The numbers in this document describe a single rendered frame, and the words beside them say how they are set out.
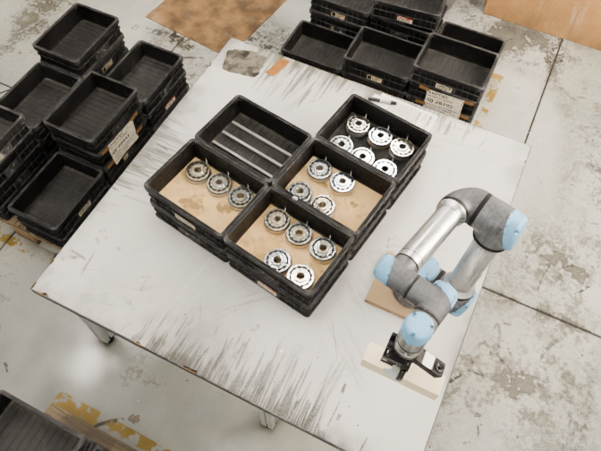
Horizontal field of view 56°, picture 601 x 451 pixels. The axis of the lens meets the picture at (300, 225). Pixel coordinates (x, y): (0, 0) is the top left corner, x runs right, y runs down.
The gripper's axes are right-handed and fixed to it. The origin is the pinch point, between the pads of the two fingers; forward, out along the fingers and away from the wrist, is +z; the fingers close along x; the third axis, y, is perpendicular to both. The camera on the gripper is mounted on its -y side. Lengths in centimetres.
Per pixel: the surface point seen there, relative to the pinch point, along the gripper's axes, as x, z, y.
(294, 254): -32, 26, 52
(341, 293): -31, 39, 30
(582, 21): -315, 95, -30
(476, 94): -174, 55, 15
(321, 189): -64, 26, 55
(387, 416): 4.7, 38.8, -3.3
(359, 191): -70, 26, 41
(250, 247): -27, 26, 68
